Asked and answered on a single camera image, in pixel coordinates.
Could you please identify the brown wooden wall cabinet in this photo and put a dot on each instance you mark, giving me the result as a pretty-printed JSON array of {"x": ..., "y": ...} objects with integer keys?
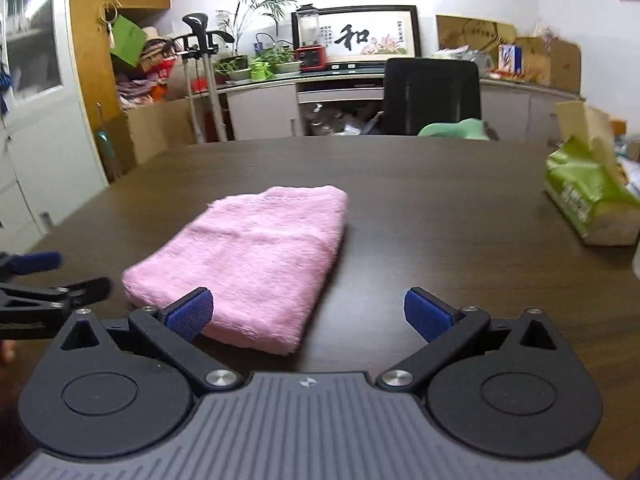
[{"x": 90, "y": 20}]

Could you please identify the open cardboard box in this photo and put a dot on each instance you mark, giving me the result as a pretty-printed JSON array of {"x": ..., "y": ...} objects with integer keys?
[{"x": 562, "y": 67}]

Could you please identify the potted green plant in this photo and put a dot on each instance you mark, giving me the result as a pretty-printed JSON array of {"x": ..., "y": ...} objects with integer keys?
[
  {"x": 232, "y": 70},
  {"x": 285, "y": 62}
]

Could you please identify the grey metal cabinet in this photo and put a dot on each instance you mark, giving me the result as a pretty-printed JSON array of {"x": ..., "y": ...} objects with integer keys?
[{"x": 40, "y": 150}]

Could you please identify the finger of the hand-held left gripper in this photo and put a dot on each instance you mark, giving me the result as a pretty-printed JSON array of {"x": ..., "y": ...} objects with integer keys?
[
  {"x": 92, "y": 290},
  {"x": 37, "y": 262}
]

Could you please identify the pink towel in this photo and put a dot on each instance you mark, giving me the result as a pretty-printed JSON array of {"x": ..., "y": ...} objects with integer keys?
[{"x": 255, "y": 255}]

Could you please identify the black office chair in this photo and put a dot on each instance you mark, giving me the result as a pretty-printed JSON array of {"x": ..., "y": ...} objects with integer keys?
[{"x": 430, "y": 95}]

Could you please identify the pile of colourful bags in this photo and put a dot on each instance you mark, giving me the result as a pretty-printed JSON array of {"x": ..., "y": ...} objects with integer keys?
[{"x": 150, "y": 75}]

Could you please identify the large cardboard box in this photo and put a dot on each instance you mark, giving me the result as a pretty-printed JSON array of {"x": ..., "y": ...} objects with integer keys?
[{"x": 160, "y": 130}]

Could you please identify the tall leafy potted plant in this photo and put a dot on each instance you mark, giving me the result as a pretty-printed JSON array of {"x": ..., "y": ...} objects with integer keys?
[{"x": 250, "y": 10}]

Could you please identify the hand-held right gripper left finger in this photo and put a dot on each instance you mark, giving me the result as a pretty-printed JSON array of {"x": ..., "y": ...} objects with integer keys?
[{"x": 190, "y": 315}]

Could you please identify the mint green cushion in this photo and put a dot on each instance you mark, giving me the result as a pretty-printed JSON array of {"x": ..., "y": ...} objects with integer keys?
[{"x": 460, "y": 129}]

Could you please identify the small lime green bag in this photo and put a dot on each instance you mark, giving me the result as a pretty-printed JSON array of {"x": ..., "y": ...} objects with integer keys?
[{"x": 261, "y": 72}]

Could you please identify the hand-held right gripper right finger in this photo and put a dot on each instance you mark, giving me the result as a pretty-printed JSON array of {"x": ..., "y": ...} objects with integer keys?
[{"x": 427, "y": 315}]

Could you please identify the small blue white box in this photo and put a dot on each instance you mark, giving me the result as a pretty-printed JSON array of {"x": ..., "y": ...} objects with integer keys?
[{"x": 510, "y": 59}]

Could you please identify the heap of white plastic bags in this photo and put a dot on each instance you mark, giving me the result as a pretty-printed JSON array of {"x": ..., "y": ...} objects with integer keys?
[{"x": 460, "y": 60}]

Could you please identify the printed brown cardboard sheet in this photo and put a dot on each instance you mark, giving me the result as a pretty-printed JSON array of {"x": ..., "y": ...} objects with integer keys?
[{"x": 475, "y": 32}]

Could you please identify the framed lotus calligraphy picture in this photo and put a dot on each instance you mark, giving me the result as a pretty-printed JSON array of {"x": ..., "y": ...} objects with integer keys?
[{"x": 370, "y": 32}]

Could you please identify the white sideboard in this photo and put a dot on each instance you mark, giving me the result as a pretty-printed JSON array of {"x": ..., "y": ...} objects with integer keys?
[{"x": 260, "y": 110}]

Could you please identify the green paper bag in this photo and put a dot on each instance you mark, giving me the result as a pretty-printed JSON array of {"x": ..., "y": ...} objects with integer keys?
[{"x": 129, "y": 40}]

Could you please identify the blender with red base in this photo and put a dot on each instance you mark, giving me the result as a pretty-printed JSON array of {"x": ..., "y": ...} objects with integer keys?
[{"x": 311, "y": 57}]

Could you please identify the green tissue pack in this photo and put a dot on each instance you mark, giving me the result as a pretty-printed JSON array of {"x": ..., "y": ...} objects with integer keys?
[{"x": 585, "y": 190}]

